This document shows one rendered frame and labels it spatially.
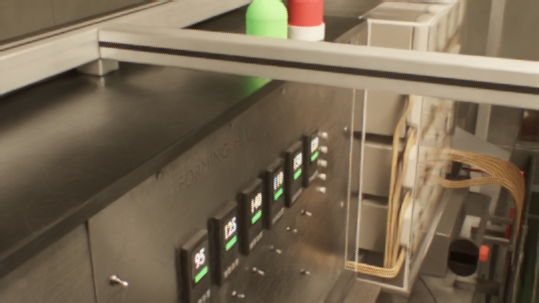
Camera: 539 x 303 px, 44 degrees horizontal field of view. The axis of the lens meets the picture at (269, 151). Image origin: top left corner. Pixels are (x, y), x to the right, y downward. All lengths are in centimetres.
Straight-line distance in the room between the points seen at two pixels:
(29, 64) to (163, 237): 25
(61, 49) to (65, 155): 22
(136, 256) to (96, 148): 11
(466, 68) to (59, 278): 43
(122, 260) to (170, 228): 9
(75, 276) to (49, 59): 30
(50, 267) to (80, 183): 7
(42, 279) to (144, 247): 14
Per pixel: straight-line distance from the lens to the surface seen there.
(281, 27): 93
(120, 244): 64
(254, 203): 88
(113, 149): 64
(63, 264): 58
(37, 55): 80
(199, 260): 76
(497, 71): 70
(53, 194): 56
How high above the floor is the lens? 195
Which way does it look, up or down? 22 degrees down
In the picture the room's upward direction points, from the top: straight up
